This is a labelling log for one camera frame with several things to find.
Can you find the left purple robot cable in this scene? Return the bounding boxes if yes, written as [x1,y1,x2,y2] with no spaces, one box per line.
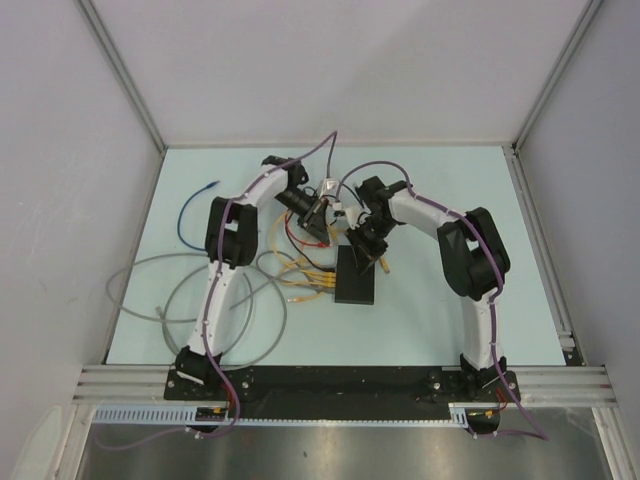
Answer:
[93,130,339,450]

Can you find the long grey ethernet cable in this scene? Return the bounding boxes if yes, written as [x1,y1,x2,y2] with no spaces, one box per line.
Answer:
[105,249,321,371]

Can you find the aluminium frame rail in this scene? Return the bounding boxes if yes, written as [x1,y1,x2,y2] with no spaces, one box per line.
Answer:
[74,365,617,408]

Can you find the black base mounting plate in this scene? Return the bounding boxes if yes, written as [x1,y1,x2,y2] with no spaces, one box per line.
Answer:
[164,364,521,401]

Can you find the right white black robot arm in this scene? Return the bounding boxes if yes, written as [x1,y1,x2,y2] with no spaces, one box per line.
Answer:
[346,176,511,401]

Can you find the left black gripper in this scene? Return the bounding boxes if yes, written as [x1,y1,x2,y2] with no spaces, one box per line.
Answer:
[273,189,328,245]

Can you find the white slotted cable duct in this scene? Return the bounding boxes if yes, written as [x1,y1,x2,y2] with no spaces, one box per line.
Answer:
[92,403,500,428]

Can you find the blue ethernet cable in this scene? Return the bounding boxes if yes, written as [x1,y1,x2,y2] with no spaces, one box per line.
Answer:
[176,180,221,251]

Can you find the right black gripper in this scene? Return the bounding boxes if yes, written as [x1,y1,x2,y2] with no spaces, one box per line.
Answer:
[345,216,399,276]

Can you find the red ethernet cable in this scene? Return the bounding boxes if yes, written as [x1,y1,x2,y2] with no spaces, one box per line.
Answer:
[284,211,331,251]

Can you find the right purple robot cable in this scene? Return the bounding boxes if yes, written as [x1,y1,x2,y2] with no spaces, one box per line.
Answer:
[337,160,550,441]

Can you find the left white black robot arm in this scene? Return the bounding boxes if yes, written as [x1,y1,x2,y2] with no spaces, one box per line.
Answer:
[175,156,309,400]

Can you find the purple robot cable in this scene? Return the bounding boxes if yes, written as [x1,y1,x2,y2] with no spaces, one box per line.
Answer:
[93,130,339,450]
[337,160,550,441]

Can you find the black network switch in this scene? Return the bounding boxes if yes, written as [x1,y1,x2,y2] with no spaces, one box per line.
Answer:
[334,245,375,305]

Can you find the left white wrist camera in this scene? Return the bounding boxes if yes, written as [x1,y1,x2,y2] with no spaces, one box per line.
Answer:
[318,178,340,198]

